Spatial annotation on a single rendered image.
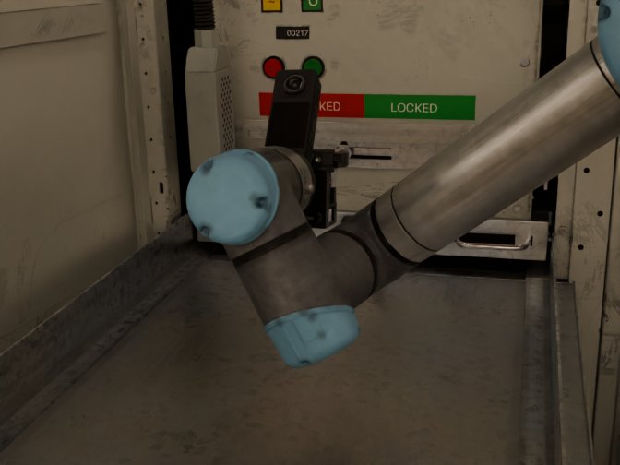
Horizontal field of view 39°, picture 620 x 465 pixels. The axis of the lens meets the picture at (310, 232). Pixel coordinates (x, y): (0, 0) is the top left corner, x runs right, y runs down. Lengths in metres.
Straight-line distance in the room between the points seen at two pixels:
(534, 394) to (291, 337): 0.33
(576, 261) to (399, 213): 0.53
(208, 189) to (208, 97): 0.53
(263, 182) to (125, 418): 0.34
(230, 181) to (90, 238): 0.63
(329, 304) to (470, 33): 0.62
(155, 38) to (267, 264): 0.66
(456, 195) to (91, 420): 0.44
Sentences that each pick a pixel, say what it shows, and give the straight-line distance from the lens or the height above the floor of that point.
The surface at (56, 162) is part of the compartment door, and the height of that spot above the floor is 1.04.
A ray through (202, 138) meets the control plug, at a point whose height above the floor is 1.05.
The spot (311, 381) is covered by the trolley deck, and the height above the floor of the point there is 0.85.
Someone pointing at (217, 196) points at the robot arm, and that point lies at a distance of 0.70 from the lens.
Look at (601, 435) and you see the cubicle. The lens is 1.39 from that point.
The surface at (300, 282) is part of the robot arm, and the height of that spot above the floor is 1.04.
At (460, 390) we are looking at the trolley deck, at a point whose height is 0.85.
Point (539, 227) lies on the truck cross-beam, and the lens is 1.29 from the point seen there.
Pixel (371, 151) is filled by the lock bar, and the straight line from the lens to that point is 1.30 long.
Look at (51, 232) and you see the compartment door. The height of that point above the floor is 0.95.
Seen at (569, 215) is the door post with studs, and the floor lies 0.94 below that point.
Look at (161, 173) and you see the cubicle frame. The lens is 1.36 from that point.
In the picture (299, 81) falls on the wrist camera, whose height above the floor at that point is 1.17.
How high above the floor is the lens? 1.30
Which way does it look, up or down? 18 degrees down
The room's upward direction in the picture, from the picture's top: 1 degrees counter-clockwise
